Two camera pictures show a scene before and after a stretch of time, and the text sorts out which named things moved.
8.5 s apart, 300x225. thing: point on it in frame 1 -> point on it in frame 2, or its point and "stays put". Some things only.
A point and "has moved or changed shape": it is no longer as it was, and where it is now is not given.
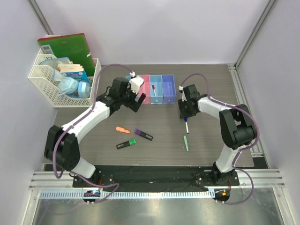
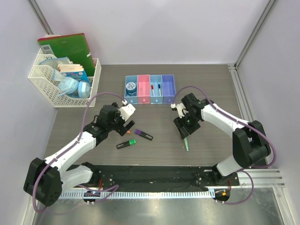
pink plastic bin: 145,88 stays put
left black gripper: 134,105 -> 121,129
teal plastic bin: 157,80 stays put
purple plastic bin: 168,89 stays put
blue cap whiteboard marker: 186,120 has moved or changed shape
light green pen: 185,139 stays put
